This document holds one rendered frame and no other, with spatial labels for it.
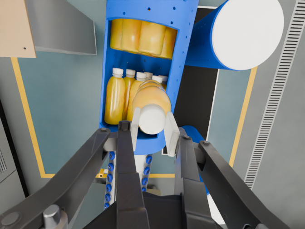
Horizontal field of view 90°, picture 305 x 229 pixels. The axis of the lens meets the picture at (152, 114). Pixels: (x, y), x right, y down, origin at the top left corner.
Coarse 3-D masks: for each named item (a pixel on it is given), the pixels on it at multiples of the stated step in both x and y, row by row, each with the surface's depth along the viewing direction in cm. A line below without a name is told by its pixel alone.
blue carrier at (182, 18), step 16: (112, 0) 41; (128, 0) 38; (144, 0) 37; (160, 0) 37; (176, 0) 39; (192, 0) 42; (112, 16) 42; (128, 16) 39; (144, 16) 38; (160, 16) 39; (176, 16) 40; (192, 16) 45; (176, 48) 44; (112, 64) 60; (128, 64) 66; (144, 64) 68; (160, 64) 67; (176, 64) 46; (176, 80) 49; (176, 96) 54; (112, 128) 66; (144, 144) 51; (160, 144) 56
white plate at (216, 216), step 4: (208, 196) 86; (208, 200) 87; (212, 200) 87; (212, 204) 88; (212, 208) 89; (216, 208) 89; (212, 212) 90; (216, 212) 90; (212, 216) 91; (216, 216) 91; (220, 216) 91; (216, 220) 92; (220, 220) 92
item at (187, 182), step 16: (192, 144) 14; (176, 160) 14; (192, 160) 12; (176, 176) 12; (192, 176) 10; (176, 192) 10; (192, 192) 8; (192, 208) 7; (208, 208) 7; (192, 224) 6; (208, 224) 6
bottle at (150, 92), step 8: (152, 80) 38; (144, 88) 28; (152, 88) 27; (160, 88) 29; (136, 96) 27; (144, 96) 25; (152, 96) 24; (160, 96) 25; (136, 104) 25; (144, 104) 24; (152, 104) 23; (160, 104) 24; (168, 104) 26
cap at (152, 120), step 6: (150, 108) 21; (156, 108) 21; (144, 114) 21; (150, 114) 21; (156, 114) 21; (162, 114) 21; (144, 120) 21; (150, 120) 21; (156, 120) 21; (162, 120) 21; (144, 126) 22; (150, 126) 22; (156, 126) 22; (162, 126) 22; (150, 132) 22; (156, 132) 22
